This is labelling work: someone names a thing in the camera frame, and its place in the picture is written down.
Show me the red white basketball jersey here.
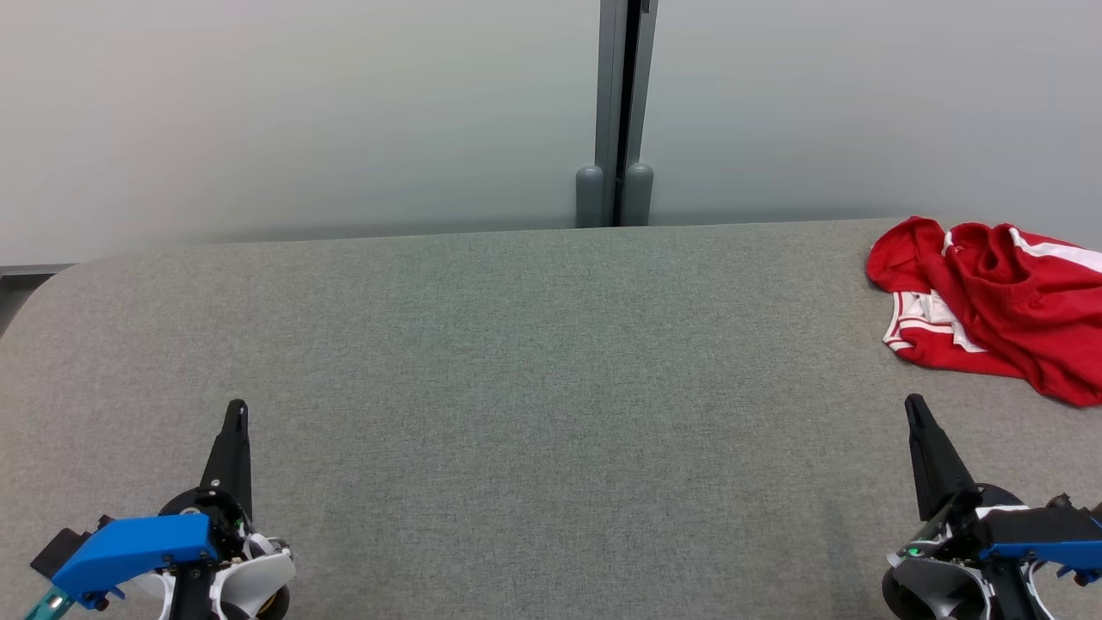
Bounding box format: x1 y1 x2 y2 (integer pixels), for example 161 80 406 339
865 215 1034 380

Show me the left camera cable teal plug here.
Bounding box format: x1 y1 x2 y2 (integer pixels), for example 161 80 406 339
24 586 77 620

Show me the red shorts white stripe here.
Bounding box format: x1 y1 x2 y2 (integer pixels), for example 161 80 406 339
943 222 1102 407

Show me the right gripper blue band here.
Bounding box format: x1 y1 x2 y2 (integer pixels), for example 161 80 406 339
904 394 1102 588

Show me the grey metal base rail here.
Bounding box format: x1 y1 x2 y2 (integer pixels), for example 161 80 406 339
0 263 74 337

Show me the grey partition frame post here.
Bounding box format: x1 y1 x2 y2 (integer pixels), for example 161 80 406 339
594 0 659 227

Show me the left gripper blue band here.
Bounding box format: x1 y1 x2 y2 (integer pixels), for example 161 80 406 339
52 400 254 605

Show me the grey cylinder partition foot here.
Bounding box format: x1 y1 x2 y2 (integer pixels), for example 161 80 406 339
622 162 654 226
575 165 605 228

